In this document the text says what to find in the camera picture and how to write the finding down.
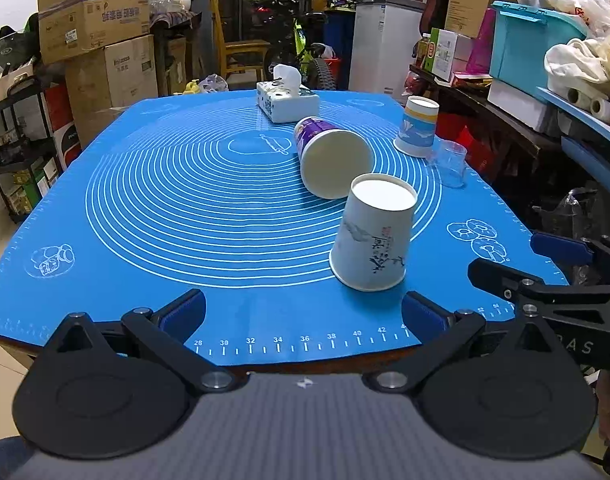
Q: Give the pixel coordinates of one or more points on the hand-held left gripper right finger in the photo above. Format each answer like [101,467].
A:
[425,314]

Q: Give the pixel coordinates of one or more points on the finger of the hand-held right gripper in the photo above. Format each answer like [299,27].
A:
[491,273]
[560,248]

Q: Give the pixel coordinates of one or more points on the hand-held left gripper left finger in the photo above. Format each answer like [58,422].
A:
[184,312]

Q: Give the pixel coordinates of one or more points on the purple and white paper cup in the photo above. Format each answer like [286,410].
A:
[335,160]

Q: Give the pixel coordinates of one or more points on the white ink-painted paper cup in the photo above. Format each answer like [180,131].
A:
[370,242]

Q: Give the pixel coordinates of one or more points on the clear plastic cup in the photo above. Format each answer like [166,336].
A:
[450,167]

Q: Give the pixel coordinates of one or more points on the blue and yellow paper cup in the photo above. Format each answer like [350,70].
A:
[416,130]

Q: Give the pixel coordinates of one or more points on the blue silicone baking mat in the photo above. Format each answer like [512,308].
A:
[185,210]

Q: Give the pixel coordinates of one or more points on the dark wooden side shelf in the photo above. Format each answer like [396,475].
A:
[495,125]

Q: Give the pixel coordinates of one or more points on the white paper roll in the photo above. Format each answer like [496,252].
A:
[603,108]
[578,96]

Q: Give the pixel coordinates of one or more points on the white foam box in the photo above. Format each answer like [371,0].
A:
[522,105]

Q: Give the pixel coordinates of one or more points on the white cloth pile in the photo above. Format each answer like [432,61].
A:
[577,62]

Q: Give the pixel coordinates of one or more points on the teal plastic storage bin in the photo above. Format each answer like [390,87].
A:
[527,50]

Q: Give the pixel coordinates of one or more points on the green and white carton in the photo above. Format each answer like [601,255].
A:
[447,55]

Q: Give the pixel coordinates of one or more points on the yellow plush toy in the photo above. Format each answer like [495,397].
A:
[191,87]

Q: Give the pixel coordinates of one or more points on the person's dark trouser leg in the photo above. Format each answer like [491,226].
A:
[5,456]

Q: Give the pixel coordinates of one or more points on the yellow drink bottle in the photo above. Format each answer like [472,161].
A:
[423,52]

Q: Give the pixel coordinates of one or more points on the blue and white tissue box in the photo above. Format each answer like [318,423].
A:
[286,103]

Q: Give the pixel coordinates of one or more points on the white chest freezer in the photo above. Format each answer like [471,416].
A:
[382,47]

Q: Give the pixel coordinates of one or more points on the large brown cardboard box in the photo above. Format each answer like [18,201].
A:
[112,72]

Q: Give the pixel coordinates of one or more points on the wooden chair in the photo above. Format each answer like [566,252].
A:
[240,52]

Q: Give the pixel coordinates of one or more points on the black bicycle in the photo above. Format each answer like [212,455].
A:
[290,35]

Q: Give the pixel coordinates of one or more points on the open printed cardboard box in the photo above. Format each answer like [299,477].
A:
[92,20]

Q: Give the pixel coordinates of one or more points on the black helmet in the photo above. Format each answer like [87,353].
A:
[12,45]

